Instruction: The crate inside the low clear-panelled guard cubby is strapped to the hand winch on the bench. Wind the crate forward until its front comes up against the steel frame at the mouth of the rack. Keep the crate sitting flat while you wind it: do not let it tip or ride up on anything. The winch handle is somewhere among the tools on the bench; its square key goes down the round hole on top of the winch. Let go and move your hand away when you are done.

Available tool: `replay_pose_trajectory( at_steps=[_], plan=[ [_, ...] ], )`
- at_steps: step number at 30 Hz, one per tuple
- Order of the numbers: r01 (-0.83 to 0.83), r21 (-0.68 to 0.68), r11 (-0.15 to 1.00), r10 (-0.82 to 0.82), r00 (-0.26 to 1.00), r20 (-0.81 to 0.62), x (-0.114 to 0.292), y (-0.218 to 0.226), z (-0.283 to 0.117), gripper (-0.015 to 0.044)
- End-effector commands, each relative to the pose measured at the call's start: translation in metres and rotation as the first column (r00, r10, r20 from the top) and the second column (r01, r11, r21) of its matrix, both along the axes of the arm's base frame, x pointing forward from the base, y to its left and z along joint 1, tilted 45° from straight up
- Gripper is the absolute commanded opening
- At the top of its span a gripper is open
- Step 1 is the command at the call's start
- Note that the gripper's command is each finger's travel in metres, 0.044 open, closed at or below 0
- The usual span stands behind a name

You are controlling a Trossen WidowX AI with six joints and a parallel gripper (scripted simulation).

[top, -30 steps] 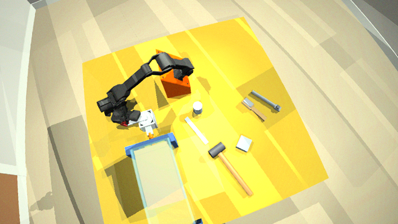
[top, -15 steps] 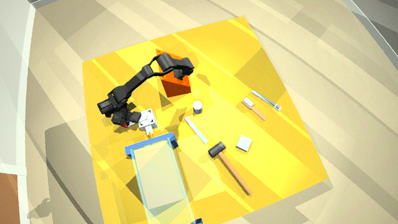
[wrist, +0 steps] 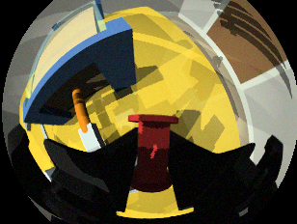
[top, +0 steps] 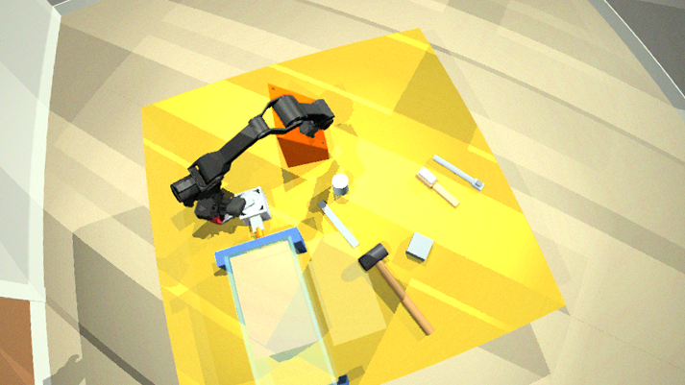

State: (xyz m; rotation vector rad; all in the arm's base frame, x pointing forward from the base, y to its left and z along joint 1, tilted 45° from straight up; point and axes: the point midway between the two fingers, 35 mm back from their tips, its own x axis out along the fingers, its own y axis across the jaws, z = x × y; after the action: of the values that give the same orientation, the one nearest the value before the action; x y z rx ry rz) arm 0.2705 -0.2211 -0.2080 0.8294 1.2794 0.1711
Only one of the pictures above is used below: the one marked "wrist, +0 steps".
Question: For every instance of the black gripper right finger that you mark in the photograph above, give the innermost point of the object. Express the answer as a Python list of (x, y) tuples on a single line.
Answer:
[(194, 169)]

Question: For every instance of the white cylinder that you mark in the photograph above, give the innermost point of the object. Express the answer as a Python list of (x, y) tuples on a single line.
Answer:
[(48, 172)]

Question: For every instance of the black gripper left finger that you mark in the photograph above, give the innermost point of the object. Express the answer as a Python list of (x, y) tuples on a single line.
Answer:
[(110, 167)]

